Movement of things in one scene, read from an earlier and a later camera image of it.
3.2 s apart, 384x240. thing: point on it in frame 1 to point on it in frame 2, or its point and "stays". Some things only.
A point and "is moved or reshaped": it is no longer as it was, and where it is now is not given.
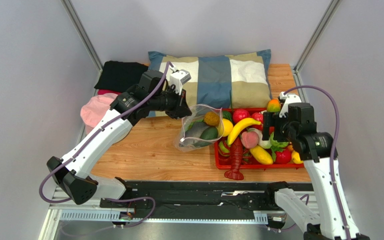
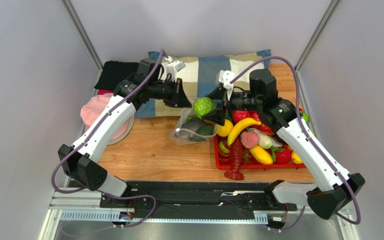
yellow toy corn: x=261 y=154 stays
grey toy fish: x=195 y=130 to x=189 y=128
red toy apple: x=239 y=114 stays
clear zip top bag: x=201 y=130 is moved or reshaped
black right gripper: x=270 y=121 to x=227 y=102
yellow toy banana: x=239 y=123 stays
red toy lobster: x=235 y=173 stays
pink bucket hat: x=95 y=108 stays
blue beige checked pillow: x=237 y=79 stays
